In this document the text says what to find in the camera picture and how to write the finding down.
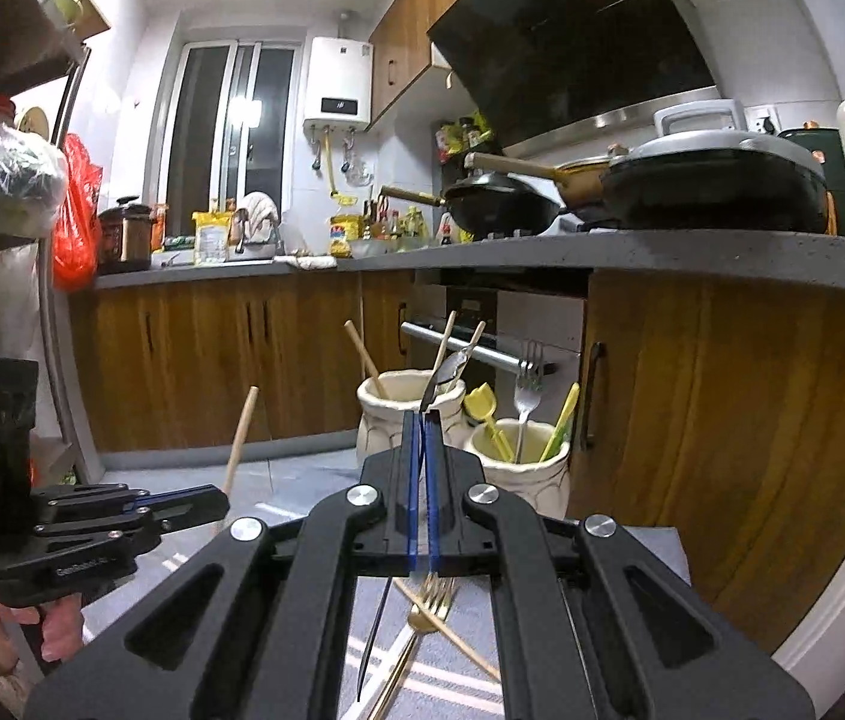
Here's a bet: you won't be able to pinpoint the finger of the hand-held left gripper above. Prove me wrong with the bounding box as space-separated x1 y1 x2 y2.
32 484 232 531
32 511 164 557

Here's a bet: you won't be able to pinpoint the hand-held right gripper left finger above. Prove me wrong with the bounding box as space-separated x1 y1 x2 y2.
23 412 423 720

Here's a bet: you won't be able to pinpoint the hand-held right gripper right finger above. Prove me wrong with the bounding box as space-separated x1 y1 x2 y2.
426 411 817 720

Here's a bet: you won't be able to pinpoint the yellow plastic spoon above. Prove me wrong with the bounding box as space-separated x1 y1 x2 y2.
465 382 517 460

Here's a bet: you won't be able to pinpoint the floral ceramic utensil holder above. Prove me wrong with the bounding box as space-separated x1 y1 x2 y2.
356 369 573 522

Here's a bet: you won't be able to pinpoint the silver scalloped spoon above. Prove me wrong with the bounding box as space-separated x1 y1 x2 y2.
357 349 472 704

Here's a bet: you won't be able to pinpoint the silver fork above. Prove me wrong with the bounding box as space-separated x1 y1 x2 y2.
513 340 547 464

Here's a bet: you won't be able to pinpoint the green handled spoon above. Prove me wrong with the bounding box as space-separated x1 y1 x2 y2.
538 381 582 464

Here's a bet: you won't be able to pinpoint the person's left hand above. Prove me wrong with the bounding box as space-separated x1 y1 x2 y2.
0 585 88 680

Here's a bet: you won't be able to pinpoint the gold fork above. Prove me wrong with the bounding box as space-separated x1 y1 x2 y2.
347 574 459 720

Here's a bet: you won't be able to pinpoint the wooden base cabinet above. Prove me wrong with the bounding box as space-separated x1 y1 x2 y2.
568 268 845 657
68 270 416 458

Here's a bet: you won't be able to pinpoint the built-in oven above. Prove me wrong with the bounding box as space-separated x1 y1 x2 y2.
399 286 588 391

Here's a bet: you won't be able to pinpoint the grey striped tablecloth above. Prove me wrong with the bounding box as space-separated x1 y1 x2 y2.
81 521 693 720

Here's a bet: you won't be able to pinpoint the red plastic bag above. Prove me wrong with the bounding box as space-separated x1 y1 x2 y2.
52 133 106 294

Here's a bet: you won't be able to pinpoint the row of condiment bottles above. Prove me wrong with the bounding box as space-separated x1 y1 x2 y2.
360 201 462 252

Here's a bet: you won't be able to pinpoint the yellow oil bottle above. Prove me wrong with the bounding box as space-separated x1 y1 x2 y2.
330 211 363 257

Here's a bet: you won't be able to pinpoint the yellow food packet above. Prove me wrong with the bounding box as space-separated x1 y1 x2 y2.
193 210 235 266

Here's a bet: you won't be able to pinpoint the black wok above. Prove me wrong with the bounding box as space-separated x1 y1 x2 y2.
381 171 567 238

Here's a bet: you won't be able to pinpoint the clear plastic bag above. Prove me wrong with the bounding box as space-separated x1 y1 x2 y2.
0 92 70 216

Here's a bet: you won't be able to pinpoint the grey stone countertop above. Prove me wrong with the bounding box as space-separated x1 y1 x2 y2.
92 229 845 302

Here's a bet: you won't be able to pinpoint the white cloth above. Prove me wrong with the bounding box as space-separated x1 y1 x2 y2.
238 191 282 242

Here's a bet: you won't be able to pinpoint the golden pan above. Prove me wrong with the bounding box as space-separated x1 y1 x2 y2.
463 152 620 211

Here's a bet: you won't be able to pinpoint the seasoning packets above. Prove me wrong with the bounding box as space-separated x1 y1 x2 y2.
433 112 500 167

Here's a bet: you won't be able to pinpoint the sliding window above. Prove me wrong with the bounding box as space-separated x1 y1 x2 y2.
148 37 305 241

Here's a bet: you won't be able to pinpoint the large black pan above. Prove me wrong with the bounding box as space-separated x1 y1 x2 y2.
600 146 833 235

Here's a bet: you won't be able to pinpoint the white water heater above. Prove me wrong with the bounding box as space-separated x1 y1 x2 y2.
303 36 377 133

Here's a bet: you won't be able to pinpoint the grey pan lid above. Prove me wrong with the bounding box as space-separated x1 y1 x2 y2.
626 100 822 167

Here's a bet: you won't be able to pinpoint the black range hood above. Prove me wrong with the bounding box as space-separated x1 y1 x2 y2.
426 0 723 155

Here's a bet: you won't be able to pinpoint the dark green kettle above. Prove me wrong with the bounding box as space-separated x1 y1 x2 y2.
777 124 845 238

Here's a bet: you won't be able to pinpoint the steel oven handle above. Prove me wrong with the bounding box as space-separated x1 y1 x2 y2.
401 321 560 377

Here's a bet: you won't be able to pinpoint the yellow gas hose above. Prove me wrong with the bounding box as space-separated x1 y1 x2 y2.
321 127 354 202

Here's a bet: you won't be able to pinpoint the wooden wall cabinet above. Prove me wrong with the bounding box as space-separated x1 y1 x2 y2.
366 0 522 128

